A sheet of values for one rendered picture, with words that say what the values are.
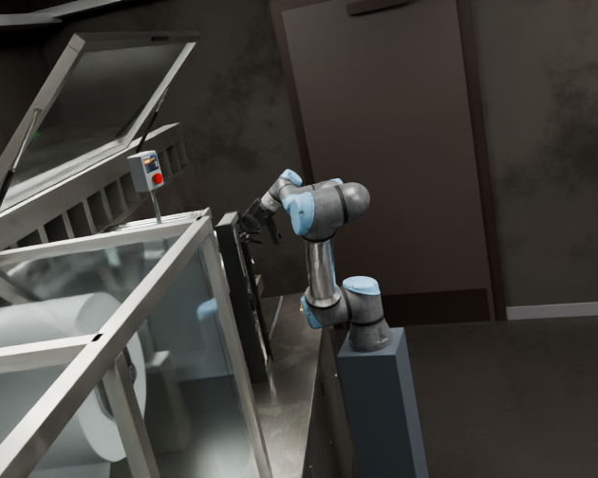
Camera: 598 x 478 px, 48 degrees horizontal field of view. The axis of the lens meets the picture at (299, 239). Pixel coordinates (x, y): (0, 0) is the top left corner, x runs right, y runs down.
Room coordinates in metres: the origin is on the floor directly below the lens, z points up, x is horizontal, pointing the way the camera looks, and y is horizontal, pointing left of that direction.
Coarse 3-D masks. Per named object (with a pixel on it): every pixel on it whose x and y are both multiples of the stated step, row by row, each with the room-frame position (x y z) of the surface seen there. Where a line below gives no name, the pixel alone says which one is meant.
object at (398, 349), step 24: (360, 360) 2.01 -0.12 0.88; (384, 360) 1.98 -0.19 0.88; (408, 360) 2.14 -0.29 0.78; (360, 384) 2.01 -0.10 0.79; (384, 384) 1.98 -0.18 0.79; (408, 384) 2.08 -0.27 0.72; (360, 408) 2.02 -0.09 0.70; (384, 408) 1.99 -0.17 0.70; (408, 408) 2.02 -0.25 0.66; (360, 432) 2.02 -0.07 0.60; (384, 432) 1.99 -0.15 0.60; (408, 432) 1.97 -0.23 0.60; (360, 456) 2.03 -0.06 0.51; (384, 456) 2.00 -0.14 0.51; (408, 456) 1.97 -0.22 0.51
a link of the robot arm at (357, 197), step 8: (312, 184) 2.29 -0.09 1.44; (320, 184) 2.28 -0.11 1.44; (328, 184) 2.19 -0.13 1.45; (336, 184) 2.12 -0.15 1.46; (344, 184) 1.90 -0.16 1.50; (352, 184) 1.91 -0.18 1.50; (360, 184) 1.94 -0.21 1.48; (344, 192) 1.86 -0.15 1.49; (352, 192) 1.87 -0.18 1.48; (360, 192) 1.88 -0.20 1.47; (352, 200) 1.85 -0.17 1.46; (360, 200) 1.86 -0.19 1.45; (368, 200) 1.91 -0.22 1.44; (352, 208) 1.85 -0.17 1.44; (360, 208) 1.86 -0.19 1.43; (352, 216) 1.86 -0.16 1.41; (360, 216) 1.89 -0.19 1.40
